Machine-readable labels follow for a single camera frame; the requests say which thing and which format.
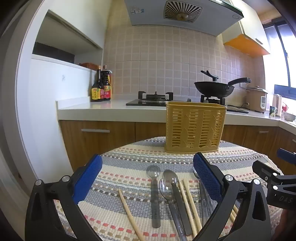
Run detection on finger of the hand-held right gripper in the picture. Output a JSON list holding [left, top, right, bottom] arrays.
[[277, 148, 296, 164], [252, 160, 296, 186]]

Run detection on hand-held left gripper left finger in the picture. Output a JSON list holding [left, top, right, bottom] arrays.
[[25, 153, 103, 241]]

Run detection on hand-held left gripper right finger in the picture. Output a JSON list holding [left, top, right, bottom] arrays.
[[193, 152, 272, 241]]

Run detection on silver spoon with dark handle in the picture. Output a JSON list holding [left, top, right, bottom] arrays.
[[163, 169, 193, 236]]

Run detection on yellow plastic utensil basket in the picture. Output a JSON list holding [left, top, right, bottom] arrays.
[[165, 101, 227, 153]]

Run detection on wooden base cabinet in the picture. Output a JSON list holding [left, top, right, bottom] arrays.
[[59, 120, 296, 173]]

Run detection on striped woven table mat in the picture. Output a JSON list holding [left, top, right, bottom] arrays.
[[54, 136, 285, 241]]

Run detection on beige kettle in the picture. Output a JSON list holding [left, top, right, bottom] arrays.
[[272, 94, 283, 117]]

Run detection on beige rice cooker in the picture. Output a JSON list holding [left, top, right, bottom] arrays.
[[245, 86, 269, 113]]

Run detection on white kitchen countertop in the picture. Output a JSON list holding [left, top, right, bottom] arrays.
[[55, 97, 296, 135]]

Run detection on slim dark sauce bottle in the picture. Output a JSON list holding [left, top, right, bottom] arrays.
[[91, 65, 104, 102]]

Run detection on black wok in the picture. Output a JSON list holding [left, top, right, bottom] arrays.
[[194, 77, 251, 98]]

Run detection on black gas stove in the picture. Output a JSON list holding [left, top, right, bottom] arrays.
[[126, 91, 250, 114]]

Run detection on large dark sauce bottle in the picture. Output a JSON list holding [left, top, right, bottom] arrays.
[[100, 65, 112, 101]]

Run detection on black spatula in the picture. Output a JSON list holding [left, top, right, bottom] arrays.
[[200, 70, 219, 82]]

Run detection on window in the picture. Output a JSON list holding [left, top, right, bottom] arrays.
[[264, 19, 296, 100]]

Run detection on white range hood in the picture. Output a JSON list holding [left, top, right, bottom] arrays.
[[124, 0, 244, 37]]

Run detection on long silver cabinet handle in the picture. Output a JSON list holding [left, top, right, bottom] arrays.
[[81, 128, 111, 133]]

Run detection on orange wall cabinet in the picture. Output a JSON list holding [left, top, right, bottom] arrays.
[[222, 20, 271, 56]]

